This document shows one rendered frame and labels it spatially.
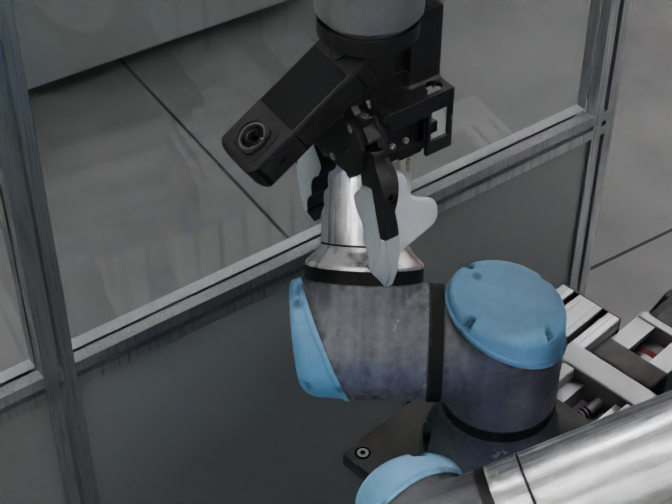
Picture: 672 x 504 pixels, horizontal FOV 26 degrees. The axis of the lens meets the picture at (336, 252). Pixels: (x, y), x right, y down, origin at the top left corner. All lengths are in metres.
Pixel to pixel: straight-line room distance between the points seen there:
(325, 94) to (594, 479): 0.31
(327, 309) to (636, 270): 2.02
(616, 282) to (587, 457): 2.43
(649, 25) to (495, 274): 2.78
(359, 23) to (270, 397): 1.07
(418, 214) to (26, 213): 0.58
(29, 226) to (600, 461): 0.84
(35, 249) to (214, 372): 0.37
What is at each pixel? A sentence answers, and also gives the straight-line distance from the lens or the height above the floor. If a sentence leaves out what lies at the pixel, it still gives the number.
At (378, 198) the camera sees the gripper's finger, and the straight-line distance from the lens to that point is 1.02.
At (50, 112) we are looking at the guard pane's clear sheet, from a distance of 1.51.
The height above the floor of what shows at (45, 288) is 1.12.
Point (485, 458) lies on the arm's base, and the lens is 1.46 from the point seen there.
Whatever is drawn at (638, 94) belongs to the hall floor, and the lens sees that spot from 3.87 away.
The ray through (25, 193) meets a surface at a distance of 1.54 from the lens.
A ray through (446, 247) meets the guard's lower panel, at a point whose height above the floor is 0.88.
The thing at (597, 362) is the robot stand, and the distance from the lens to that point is 1.72.
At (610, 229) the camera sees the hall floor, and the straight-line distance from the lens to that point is 3.43.
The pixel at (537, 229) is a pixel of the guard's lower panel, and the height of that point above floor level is 0.83.
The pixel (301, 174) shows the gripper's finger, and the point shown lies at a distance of 1.11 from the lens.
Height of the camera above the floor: 2.22
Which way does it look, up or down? 42 degrees down
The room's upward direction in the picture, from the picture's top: straight up
